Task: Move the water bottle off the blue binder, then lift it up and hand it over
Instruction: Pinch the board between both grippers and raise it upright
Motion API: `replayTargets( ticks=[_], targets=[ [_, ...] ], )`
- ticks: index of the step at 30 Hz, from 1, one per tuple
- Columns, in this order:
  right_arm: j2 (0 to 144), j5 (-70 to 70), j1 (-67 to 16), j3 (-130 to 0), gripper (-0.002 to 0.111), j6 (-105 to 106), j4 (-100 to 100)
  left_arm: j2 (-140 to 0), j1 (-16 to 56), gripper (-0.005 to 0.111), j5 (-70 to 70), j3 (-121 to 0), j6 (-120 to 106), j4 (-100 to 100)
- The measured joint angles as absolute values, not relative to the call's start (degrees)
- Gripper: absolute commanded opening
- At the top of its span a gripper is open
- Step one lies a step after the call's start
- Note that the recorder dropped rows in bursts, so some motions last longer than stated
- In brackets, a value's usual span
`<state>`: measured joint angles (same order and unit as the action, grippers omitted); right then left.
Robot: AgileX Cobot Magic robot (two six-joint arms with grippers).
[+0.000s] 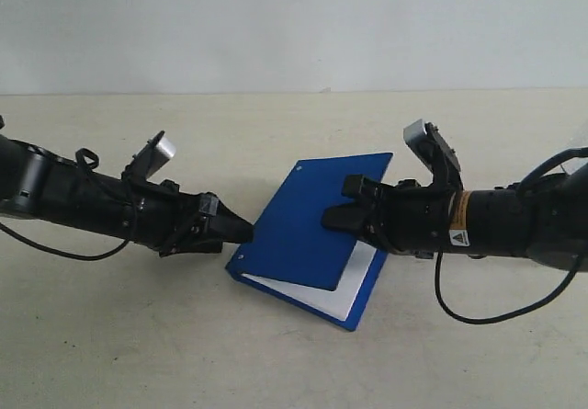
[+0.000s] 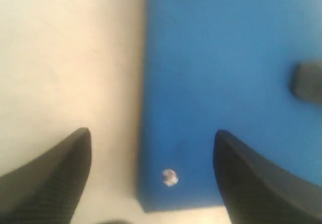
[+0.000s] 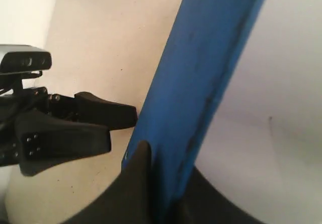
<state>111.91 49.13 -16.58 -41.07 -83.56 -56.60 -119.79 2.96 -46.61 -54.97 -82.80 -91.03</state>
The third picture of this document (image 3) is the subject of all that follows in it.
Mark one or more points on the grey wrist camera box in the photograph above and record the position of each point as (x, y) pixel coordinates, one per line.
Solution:
(23, 58)

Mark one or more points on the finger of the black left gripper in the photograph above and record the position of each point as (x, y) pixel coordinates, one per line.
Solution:
(94, 110)

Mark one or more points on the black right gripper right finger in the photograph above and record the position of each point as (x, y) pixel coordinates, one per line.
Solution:
(241, 194)

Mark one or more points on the blue folder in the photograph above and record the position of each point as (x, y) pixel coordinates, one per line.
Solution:
(238, 83)

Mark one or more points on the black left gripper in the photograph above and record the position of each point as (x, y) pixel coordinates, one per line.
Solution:
(45, 141)

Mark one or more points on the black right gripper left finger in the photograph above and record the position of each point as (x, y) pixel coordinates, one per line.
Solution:
(126, 200)

